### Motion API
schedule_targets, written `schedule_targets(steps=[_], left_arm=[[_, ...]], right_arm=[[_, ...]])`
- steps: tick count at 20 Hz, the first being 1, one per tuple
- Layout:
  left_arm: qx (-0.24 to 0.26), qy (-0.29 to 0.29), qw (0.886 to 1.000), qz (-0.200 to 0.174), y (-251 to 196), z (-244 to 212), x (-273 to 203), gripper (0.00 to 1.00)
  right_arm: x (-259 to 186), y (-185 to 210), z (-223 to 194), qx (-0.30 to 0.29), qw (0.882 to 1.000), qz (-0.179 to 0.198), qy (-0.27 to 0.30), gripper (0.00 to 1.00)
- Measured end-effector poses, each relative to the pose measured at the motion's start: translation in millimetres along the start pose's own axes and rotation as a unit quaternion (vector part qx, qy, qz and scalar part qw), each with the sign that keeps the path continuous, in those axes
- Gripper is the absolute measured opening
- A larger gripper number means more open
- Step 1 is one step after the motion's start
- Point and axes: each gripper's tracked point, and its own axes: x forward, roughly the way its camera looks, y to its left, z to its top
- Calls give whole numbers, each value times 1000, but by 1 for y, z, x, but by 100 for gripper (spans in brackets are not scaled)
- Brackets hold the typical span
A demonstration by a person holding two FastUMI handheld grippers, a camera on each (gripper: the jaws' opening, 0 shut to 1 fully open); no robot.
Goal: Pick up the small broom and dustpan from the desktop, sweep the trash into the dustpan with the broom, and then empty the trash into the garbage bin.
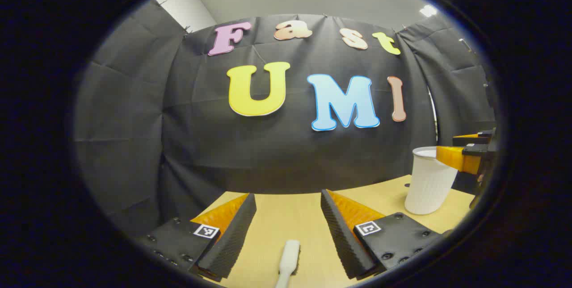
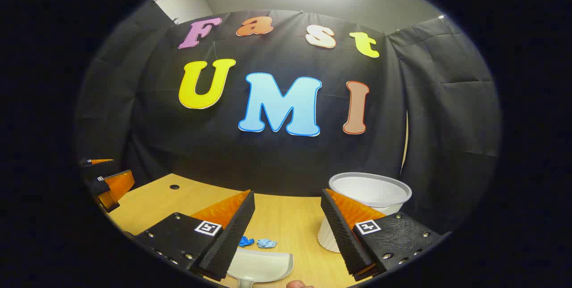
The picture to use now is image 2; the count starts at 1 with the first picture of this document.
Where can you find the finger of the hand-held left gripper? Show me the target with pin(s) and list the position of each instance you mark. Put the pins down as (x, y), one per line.
(96, 169)
(118, 185)

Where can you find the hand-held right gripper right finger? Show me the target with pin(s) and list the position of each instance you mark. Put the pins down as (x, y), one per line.
(342, 234)

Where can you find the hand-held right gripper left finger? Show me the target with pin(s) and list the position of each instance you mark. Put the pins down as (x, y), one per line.
(232, 234)

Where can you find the dark blue paper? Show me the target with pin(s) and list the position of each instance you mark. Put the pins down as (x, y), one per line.
(246, 241)

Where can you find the light blue paper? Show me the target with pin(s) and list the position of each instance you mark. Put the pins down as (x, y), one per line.
(267, 243)

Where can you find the white plastic dustpan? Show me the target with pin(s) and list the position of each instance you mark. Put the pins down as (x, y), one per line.
(263, 265)

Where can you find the white ribbed garbage bin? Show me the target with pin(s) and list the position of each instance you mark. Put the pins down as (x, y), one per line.
(371, 189)

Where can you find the wooden desktop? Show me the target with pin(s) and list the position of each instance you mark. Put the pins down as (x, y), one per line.
(286, 216)

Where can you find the black backdrop cloth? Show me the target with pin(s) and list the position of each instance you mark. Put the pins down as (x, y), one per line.
(286, 163)

